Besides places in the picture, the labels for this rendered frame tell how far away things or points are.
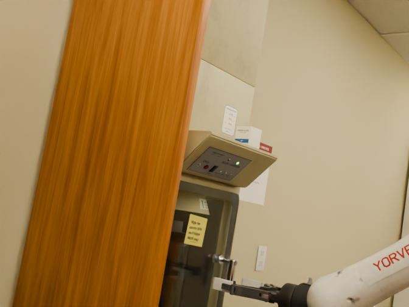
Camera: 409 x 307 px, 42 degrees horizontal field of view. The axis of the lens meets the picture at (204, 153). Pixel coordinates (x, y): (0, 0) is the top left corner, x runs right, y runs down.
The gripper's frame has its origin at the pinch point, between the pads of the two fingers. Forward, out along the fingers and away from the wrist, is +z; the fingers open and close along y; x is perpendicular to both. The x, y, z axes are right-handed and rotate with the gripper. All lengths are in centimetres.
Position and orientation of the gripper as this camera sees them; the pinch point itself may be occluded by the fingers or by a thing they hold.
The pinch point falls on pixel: (231, 283)
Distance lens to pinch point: 150.7
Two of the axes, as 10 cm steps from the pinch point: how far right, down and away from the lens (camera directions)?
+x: -1.6, 9.8, -1.1
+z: -7.8, -0.6, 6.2
